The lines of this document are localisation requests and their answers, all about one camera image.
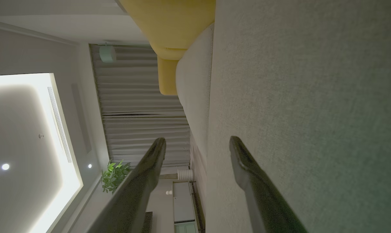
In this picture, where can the wide yellow sofa back cushion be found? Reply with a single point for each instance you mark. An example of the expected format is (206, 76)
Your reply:
(169, 22)

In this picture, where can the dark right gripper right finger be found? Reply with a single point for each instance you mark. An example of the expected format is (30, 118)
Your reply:
(263, 200)

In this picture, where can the white cabinet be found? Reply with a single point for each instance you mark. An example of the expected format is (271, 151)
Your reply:
(183, 202)

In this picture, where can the grey pleated curtain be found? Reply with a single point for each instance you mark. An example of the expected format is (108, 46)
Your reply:
(140, 90)

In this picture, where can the dark brown furniture panel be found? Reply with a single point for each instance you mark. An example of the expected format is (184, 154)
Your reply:
(147, 223)

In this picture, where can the green leafy potted plant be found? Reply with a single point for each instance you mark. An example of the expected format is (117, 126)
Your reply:
(112, 178)

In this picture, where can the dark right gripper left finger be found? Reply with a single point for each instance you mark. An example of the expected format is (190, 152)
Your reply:
(130, 200)

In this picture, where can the pale green round device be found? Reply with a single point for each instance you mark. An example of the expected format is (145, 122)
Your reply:
(107, 53)

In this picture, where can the large grey sofa seat cushion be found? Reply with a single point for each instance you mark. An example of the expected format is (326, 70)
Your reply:
(312, 97)

